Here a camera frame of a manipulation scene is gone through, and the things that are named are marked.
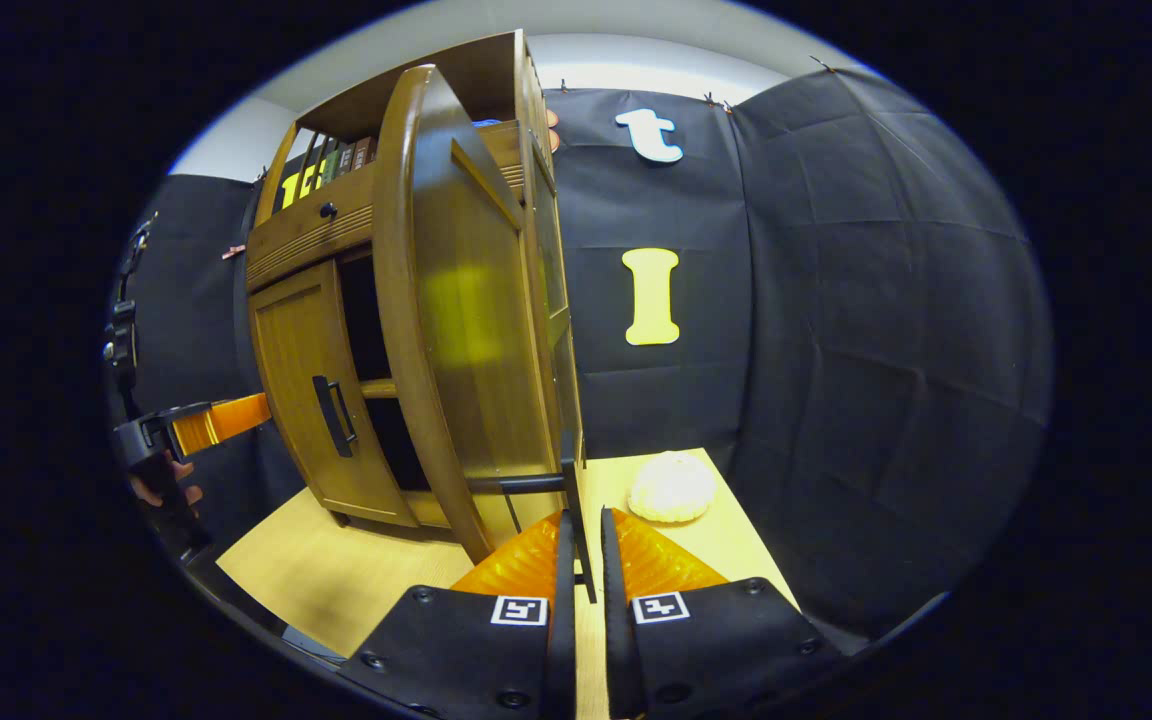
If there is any wooden cabinet drawer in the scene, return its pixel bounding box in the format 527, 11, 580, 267
246, 175, 377, 293

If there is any black door handle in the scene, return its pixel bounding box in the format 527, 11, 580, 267
466, 435, 597, 604
312, 375, 358, 459

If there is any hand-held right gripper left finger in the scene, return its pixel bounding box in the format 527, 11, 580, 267
341, 510, 577, 720

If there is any cream knitted round cushion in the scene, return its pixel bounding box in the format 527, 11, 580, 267
628, 450, 717, 524

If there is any black backdrop cloth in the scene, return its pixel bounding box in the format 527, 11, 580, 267
121, 68, 1052, 641

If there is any wooden double-door shoe cabinet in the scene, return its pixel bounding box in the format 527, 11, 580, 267
244, 28, 587, 563

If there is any wooden shoe cabinet door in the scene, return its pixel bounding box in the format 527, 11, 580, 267
373, 65, 587, 563
249, 258, 419, 528

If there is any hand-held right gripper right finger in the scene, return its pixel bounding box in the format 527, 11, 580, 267
601, 507, 842, 720

